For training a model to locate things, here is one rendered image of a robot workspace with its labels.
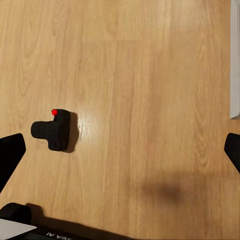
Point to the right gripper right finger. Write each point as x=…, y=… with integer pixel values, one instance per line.
x=232, y=149

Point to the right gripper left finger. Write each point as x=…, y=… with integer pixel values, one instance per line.
x=12, y=149

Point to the digital camera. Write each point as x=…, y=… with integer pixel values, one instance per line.
x=56, y=131

